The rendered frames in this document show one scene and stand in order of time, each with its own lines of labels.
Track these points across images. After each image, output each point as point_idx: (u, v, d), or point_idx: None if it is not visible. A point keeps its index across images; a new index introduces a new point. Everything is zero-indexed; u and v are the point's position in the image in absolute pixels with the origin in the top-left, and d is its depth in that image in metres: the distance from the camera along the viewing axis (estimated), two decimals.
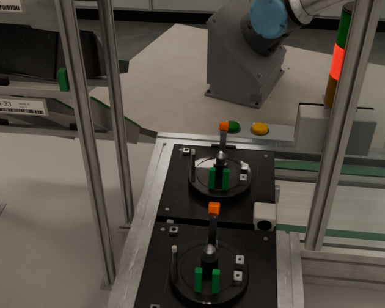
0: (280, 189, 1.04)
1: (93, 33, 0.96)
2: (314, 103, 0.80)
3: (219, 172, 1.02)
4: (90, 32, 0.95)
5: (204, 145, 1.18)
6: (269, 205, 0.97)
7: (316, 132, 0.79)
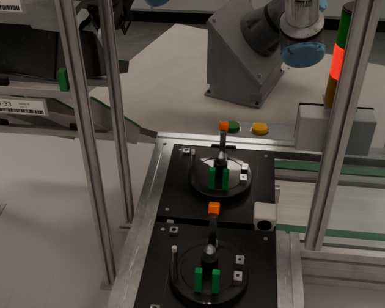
0: (280, 189, 1.04)
1: (93, 33, 0.96)
2: (314, 103, 0.80)
3: (219, 172, 1.02)
4: (90, 32, 0.95)
5: (204, 145, 1.18)
6: (269, 205, 0.97)
7: (316, 132, 0.79)
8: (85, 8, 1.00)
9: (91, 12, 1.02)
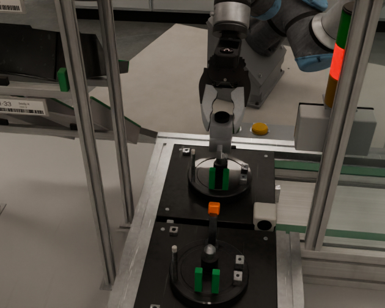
0: (280, 189, 1.04)
1: (229, 117, 0.95)
2: (314, 103, 0.80)
3: (219, 172, 1.02)
4: (228, 118, 0.94)
5: (204, 145, 1.18)
6: (269, 205, 0.97)
7: (316, 132, 0.79)
8: (209, 84, 0.96)
9: (212, 82, 0.98)
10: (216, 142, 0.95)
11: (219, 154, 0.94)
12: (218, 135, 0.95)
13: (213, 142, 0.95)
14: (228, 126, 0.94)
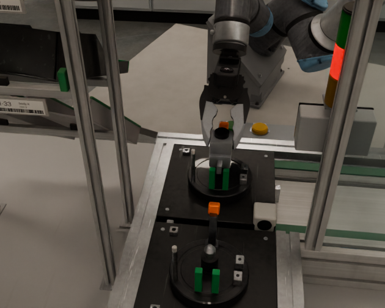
0: (280, 189, 1.04)
1: (229, 132, 0.97)
2: (314, 103, 0.80)
3: None
4: (228, 134, 0.97)
5: (204, 145, 1.18)
6: (269, 205, 0.97)
7: (316, 132, 0.79)
8: (209, 100, 0.98)
9: (212, 98, 1.00)
10: (216, 157, 0.98)
11: (219, 169, 0.97)
12: (218, 151, 0.97)
13: (213, 157, 0.98)
14: (228, 143, 0.96)
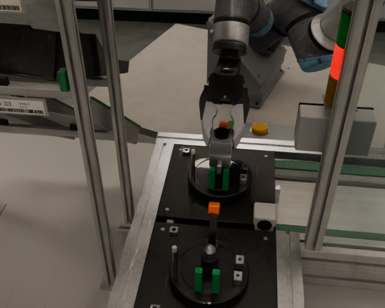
0: (280, 189, 1.04)
1: (229, 132, 0.98)
2: (314, 103, 0.80)
3: None
4: (228, 134, 0.97)
5: (204, 145, 1.18)
6: (269, 205, 0.97)
7: (316, 132, 0.79)
8: (209, 100, 0.98)
9: (212, 98, 1.00)
10: (216, 157, 0.98)
11: (219, 169, 0.97)
12: (218, 151, 0.97)
13: (213, 157, 0.98)
14: (228, 142, 0.96)
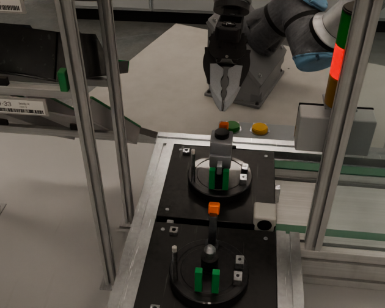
0: (280, 189, 1.04)
1: (229, 133, 0.98)
2: (314, 103, 0.80)
3: None
4: (228, 134, 0.97)
5: (204, 145, 1.18)
6: (269, 205, 0.97)
7: (316, 132, 0.79)
8: (214, 62, 0.93)
9: (213, 59, 0.95)
10: (216, 157, 0.98)
11: (219, 170, 0.97)
12: (218, 151, 0.97)
13: (213, 158, 0.98)
14: (228, 143, 0.96)
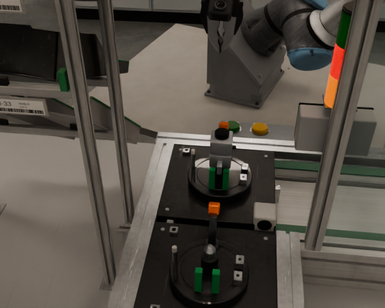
0: (280, 189, 1.04)
1: (229, 133, 0.98)
2: (314, 103, 0.80)
3: None
4: (228, 134, 0.97)
5: (204, 145, 1.18)
6: (269, 205, 0.97)
7: (316, 132, 0.79)
8: None
9: None
10: (216, 157, 0.98)
11: (219, 170, 0.97)
12: (218, 151, 0.97)
13: (213, 158, 0.98)
14: (228, 143, 0.96)
